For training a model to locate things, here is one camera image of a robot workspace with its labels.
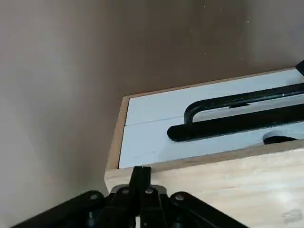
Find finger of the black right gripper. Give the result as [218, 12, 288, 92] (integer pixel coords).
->
[295, 58, 304, 78]

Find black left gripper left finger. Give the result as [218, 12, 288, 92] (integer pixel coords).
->
[11, 166, 143, 228]

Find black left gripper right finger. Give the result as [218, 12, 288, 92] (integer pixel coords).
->
[141, 166, 247, 228]

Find white-fronted wooden drawer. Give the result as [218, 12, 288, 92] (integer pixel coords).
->
[118, 104, 304, 170]

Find black drawer handle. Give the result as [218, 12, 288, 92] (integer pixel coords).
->
[167, 82, 304, 143]

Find wooden cabinet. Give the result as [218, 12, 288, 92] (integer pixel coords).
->
[104, 67, 304, 228]

